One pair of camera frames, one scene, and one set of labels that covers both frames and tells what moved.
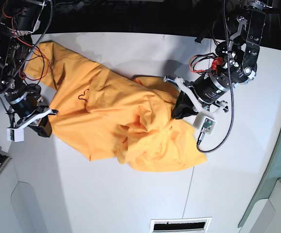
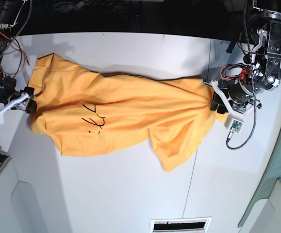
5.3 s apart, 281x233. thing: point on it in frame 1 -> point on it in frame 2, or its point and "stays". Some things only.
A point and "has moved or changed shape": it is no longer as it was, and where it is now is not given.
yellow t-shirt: [105, 114] has moved or changed shape
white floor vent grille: [188, 225] stays
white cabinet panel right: [275, 214] stays
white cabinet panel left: [27, 197] stays
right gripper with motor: [202, 95] -> [239, 95]
